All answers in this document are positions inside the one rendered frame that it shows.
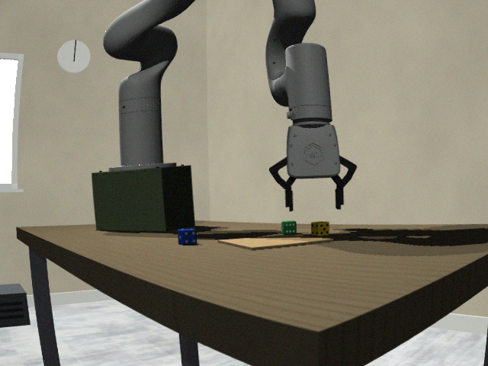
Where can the tan square mat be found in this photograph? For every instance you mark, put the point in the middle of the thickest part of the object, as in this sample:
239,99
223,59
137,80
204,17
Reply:
271,242

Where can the yellow die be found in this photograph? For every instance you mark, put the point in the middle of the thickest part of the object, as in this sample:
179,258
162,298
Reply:
320,228

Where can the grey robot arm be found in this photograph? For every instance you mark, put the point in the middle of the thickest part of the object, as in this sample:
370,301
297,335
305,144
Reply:
297,75

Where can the green die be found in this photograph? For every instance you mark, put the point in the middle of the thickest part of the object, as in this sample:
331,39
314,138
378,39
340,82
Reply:
289,227

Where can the blue die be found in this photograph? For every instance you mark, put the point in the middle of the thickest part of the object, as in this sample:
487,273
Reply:
187,237

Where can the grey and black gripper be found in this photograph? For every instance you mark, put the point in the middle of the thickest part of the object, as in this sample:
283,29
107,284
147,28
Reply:
313,155

